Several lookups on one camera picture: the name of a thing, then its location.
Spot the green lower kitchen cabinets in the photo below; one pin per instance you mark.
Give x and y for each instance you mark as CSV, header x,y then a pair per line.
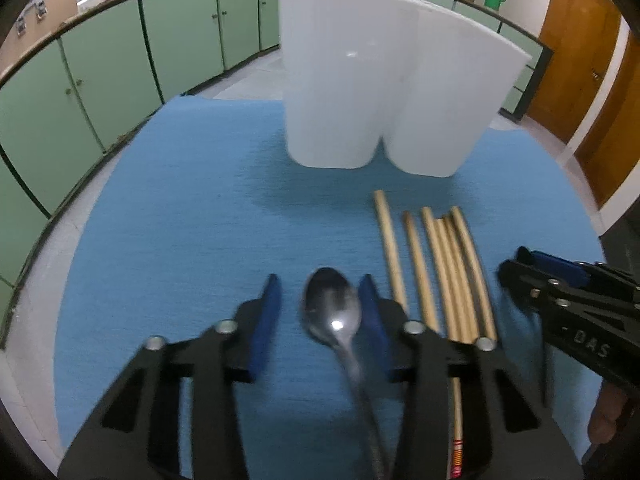
x,y
72,99

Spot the brown wooden door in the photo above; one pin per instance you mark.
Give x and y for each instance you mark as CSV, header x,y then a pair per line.
x,y
610,150
582,35

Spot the black chopstick red pattern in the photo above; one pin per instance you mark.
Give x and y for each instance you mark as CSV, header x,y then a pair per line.
x,y
478,274

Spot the bamboo chopstick orange-red end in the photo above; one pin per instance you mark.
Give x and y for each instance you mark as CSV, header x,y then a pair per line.
x,y
432,232

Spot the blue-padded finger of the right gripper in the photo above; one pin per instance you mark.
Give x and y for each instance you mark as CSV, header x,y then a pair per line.
x,y
562,270

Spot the silver metal spoon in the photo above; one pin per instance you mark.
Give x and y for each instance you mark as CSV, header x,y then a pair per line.
x,y
331,314

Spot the white twin utensil holder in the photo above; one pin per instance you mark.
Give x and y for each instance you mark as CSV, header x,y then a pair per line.
x,y
406,77

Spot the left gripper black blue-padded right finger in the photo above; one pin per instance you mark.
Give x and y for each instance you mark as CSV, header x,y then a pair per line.
x,y
506,432

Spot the brown water purifier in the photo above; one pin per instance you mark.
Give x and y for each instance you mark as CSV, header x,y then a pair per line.
x,y
37,21

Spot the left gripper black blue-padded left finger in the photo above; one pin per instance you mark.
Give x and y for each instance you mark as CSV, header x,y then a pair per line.
x,y
173,389

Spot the bamboo chopstick red patterned end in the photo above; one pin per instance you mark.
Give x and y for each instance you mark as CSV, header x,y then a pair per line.
x,y
467,330

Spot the blue table mat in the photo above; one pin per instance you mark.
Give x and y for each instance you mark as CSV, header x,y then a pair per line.
x,y
205,204

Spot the person's right hand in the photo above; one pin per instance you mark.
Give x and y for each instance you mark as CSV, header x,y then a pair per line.
x,y
610,404

